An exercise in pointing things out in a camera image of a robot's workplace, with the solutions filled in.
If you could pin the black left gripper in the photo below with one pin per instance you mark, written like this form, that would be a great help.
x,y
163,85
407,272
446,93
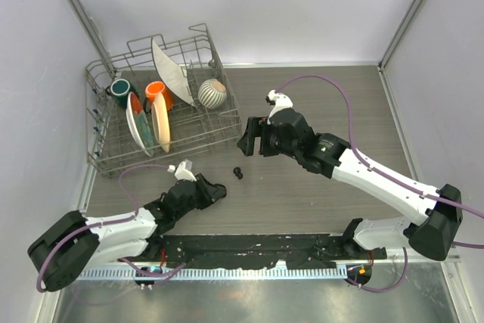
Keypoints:
x,y
209,192

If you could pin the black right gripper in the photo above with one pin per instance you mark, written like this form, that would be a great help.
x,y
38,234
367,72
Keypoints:
x,y
257,126

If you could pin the black earbud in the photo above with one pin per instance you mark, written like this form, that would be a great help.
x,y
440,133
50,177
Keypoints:
x,y
238,173

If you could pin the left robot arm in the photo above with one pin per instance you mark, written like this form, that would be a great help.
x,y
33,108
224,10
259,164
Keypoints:
x,y
76,243

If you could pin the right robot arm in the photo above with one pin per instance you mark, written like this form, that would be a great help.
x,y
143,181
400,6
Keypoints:
x,y
430,217

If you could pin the striped grey white bowl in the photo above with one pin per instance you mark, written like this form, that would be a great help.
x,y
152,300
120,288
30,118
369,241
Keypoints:
x,y
212,94

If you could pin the beige plate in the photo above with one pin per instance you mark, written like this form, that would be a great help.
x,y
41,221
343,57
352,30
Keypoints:
x,y
160,122

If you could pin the red teal floral plate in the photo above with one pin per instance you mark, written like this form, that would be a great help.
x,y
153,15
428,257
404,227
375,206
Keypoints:
x,y
138,125

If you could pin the white square plate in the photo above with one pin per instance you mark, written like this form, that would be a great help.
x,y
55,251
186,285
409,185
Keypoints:
x,y
173,76

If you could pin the orange mug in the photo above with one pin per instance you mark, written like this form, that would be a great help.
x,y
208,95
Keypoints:
x,y
152,90

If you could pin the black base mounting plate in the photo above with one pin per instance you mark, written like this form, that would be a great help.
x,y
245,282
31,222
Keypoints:
x,y
256,251

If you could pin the teal mug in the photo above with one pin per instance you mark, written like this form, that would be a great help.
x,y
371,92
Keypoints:
x,y
119,90

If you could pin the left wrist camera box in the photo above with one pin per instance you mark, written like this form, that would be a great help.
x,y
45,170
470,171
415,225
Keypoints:
x,y
182,171

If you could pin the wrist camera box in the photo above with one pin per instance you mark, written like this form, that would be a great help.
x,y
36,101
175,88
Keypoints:
x,y
182,171
279,101

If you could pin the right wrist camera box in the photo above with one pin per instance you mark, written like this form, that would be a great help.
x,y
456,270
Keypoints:
x,y
279,101

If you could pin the grey wire dish rack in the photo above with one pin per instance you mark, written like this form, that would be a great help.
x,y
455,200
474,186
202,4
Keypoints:
x,y
194,128

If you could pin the white slotted cable duct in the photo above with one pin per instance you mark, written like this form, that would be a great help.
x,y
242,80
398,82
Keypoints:
x,y
279,272

